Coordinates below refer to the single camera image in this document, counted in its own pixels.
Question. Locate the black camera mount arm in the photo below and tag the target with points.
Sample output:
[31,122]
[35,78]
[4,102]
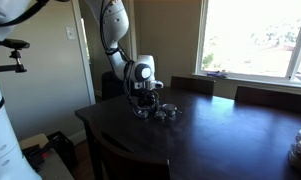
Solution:
[17,61]

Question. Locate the dark wooden straight-back chair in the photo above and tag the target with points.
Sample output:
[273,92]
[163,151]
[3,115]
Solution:
[192,85]
[271,99]

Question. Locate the clear plastic food bag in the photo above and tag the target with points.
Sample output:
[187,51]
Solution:
[300,150]

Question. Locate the grey cart top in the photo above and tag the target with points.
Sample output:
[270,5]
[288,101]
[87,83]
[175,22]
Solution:
[55,169]

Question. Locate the smallest steel measuring cup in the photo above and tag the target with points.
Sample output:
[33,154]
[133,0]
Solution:
[142,114]

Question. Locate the small steel measuring cup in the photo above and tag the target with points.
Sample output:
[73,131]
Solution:
[160,115]

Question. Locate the dark wooden curved-back chair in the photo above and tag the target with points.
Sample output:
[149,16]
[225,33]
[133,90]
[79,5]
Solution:
[130,160]

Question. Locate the white framed window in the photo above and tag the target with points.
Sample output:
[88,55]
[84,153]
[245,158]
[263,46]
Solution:
[199,40]

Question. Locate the blue item on sill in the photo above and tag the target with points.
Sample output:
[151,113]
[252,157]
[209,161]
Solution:
[216,74]

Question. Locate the tan cardboard box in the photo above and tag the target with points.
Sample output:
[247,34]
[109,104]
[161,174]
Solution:
[33,140]

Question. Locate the black external camera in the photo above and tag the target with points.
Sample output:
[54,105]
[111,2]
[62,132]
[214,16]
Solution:
[16,43]

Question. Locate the white door frame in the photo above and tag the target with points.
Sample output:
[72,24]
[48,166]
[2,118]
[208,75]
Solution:
[85,66]

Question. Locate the black and red tool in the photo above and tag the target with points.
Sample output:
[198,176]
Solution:
[38,156]

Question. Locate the white light switch plate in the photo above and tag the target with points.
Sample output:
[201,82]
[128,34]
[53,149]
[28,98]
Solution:
[70,33]

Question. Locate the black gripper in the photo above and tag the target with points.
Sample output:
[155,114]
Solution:
[147,95]

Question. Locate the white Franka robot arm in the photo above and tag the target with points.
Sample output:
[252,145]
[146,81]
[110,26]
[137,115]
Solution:
[3,143]

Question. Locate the wrist-mounted camera box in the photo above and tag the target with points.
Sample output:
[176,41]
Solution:
[155,85]

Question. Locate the black rounded bin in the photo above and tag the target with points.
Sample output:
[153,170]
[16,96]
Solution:
[111,88]

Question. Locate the black plastic crate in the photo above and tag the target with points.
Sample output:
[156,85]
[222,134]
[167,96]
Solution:
[63,150]

